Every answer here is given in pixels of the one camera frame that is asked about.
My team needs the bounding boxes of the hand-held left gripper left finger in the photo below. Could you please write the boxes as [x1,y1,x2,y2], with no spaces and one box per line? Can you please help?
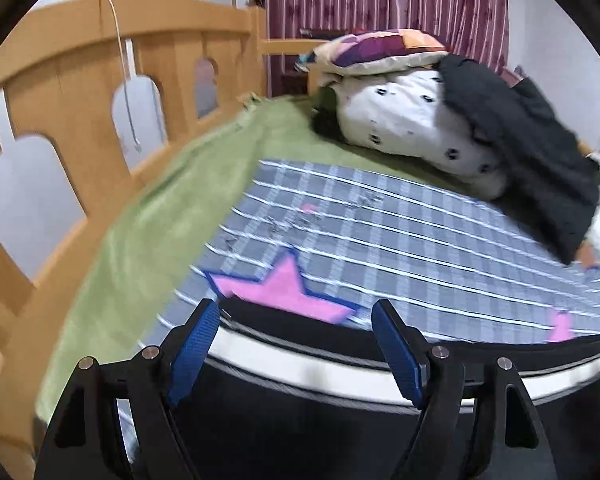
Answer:
[32,298,221,480]

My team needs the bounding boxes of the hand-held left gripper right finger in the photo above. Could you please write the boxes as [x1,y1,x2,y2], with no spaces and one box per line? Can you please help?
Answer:
[371,299,557,480]

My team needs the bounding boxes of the black pants with white waistband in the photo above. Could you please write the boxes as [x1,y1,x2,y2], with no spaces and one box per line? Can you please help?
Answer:
[115,294,600,480]

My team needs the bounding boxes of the grey checked blanket pink stars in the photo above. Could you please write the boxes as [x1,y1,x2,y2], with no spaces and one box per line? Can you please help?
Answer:
[125,159,600,347]

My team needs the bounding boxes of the green bed sheet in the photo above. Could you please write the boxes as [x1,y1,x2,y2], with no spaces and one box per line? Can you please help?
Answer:
[30,95,486,443]

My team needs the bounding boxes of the white quilt black flowers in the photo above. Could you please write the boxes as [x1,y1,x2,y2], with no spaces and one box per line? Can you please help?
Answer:
[325,64,519,202]

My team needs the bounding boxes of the dark cloth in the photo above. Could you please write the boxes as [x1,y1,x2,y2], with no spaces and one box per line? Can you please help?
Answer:
[311,86,343,138]

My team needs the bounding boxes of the black jacket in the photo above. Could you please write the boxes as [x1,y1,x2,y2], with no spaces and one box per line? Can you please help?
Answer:
[437,53,600,265]

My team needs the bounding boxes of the patchwork pillow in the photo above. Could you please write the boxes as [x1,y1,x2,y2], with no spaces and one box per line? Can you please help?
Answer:
[295,27,454,79]

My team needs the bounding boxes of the white cable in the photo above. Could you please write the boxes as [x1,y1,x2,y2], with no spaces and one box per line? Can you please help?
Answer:
[97,0,144,154]

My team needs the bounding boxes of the wooden bed frame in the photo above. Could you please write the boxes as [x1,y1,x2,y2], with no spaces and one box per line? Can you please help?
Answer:
[0,0,331,480]

